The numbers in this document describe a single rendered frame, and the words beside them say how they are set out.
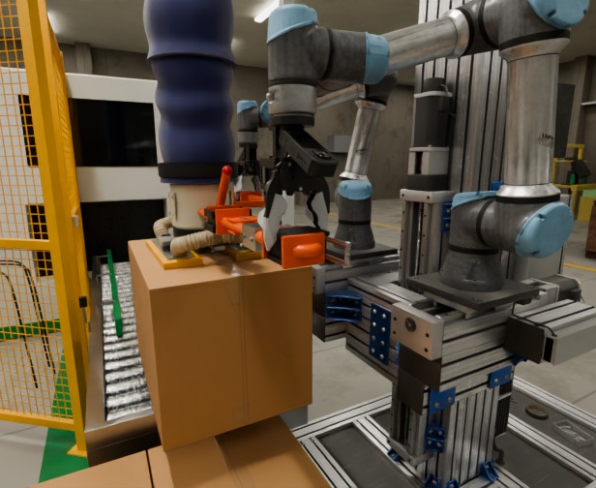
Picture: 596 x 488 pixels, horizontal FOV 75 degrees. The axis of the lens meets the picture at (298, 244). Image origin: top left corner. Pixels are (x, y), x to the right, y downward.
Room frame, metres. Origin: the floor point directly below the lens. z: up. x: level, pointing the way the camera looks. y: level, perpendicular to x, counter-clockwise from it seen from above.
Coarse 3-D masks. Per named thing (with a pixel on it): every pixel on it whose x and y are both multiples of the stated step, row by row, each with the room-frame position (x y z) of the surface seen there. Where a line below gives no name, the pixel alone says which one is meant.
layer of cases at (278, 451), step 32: (160, 448) 0.95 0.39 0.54; (192, 448) 0.95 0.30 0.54; (224, 448) 0.95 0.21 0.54; (256, 448) 0.95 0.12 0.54; (288, 448) 0.95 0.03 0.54; (64, 480) 0.84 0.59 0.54; (96, 480) 0.84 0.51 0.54; (128, 480) 0.84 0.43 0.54; (160, 480) 0.84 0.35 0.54; (192, 480) 0.84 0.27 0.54; (224, 480) 0.84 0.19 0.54; (256, 480) 0.84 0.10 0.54; (288, 480) 0.84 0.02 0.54; (320, 480) 0.84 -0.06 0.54
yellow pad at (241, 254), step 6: (228, 246) 1.12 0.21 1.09; (234, 246) 1.10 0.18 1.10; (240, 246) 1.10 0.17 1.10; (228, 252) 1.08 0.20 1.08; (234, 252) 1.05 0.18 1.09; (240, 252) 1.05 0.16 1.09; (246, 252) 1.05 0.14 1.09; (252, 252) 1.05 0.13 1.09; (258, 252) 1.05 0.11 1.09; (234, 258) 1.03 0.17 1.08; (240, 258) 1.02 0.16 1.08; (246, 258) 1.03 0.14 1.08; (252, 258) 1.04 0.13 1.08
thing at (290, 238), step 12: (288, 228) 0.64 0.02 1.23; (300, 228) 0.64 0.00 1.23; (288, 240) 0.57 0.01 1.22; (300, 240) 0.58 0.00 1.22; (312, 240) 0.59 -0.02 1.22; (324, 240) 0.60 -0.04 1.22; (264, 252) 0.63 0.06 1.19; (276, 252) 0.61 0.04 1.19; (288, 252) 0.57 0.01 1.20; (324, 252) 0.60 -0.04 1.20; (288, 264) 0.57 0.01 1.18; (300, 264) 0.58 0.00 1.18; (312, 264) 0.59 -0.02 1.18
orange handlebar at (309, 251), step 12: (240, 204) 1.24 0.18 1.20; (252, 204) 1.26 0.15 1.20; (264, 204) 1.28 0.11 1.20; (204, 216) 1.00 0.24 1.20; (240, 216) 0.84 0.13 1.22; (252, 216) 0.86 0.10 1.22; (228, 228) 0.83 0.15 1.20; (240, 228) 0.76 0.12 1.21; (300, 252) 0.56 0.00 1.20; (312, 252) 0.56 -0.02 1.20
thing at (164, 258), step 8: (152, 240) 1.19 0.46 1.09; (152, 248) 1.11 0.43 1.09; (160, 248) 1.08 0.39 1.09; (168, 248) 1.08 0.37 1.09; (160, 256) 1.01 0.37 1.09; (168, 256) 0.98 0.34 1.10; (184, 256) 0.98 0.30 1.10; (192, 256) 0.99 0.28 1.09; (168, 264) 0.93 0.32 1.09; (176, 264) 0.94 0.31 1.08; (184, 264) 0.95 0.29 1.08; (192, 264) 0.96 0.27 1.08; (200, 264) 0.97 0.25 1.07
